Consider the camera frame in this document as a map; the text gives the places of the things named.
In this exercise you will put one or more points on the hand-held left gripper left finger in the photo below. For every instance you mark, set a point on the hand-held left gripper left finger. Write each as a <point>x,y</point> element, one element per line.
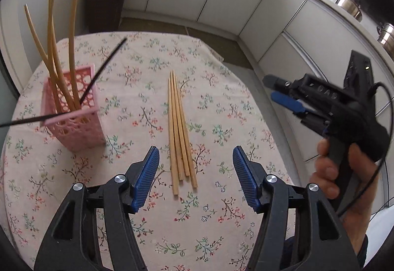
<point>146,180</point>

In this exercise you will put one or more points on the brown trash bin red liner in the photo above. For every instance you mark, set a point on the brown trash bin red liner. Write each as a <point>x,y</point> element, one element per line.
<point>106,7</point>

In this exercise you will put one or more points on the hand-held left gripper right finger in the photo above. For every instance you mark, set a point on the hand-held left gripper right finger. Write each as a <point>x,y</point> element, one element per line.
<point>246,180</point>

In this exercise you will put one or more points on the floral tablecloth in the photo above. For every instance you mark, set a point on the floral tablecloth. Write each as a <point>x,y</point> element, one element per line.
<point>215,89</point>

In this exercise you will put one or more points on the tall steel stockpot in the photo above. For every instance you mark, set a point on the tall steel stockpot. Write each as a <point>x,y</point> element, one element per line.
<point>386,37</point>

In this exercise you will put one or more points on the white cabinet run with drawers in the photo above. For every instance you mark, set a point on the white cabinet run with drawers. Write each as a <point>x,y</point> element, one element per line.
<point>307,34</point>

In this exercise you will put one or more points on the steel pot with lid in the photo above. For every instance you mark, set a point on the steel pot with lid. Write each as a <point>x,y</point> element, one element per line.
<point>349,5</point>

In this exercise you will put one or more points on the person's right forearm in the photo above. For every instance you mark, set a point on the person's right forearm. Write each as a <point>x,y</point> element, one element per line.
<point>363,254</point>

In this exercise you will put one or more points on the black chopstick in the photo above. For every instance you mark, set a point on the black chopstick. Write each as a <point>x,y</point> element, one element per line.
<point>104,66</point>
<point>27,121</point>

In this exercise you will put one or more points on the light bamboo chopstick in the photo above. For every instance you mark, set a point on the light bamboo chopstick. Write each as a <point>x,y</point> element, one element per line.
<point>54,52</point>
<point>71,37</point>
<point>176,129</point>
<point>40,49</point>
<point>49,43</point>
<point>181,126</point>
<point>186,135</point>

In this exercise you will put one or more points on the person's right hand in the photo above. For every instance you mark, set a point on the person's right hand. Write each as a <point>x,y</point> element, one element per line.
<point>363,197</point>

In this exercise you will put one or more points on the pink perforated utensil holder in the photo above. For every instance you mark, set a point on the pink perforated utensil holder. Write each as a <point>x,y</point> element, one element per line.
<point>77,132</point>

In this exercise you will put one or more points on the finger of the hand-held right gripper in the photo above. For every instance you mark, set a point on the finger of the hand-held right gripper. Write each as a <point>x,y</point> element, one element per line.
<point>277,82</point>
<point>289,101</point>

